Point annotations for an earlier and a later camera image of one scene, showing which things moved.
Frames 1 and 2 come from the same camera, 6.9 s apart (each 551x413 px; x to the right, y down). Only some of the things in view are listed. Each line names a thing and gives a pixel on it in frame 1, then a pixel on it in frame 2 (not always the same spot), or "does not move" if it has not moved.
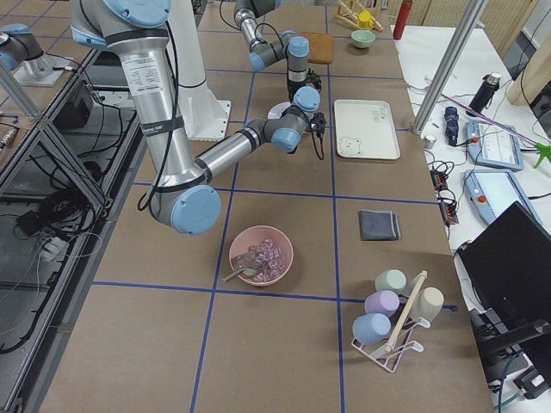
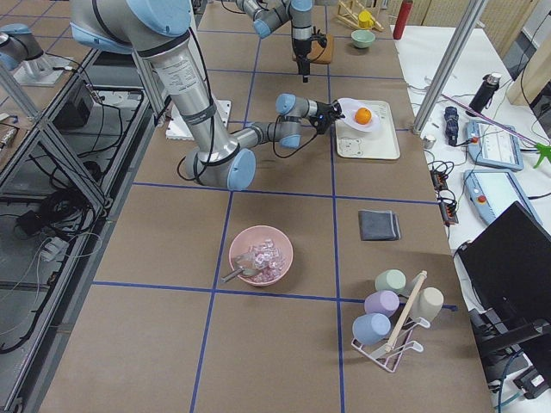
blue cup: x=371 y=329 does not move
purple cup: x=381 y=301 does not move
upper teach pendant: x=490 y=144 does not move
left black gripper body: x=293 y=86 → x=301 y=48
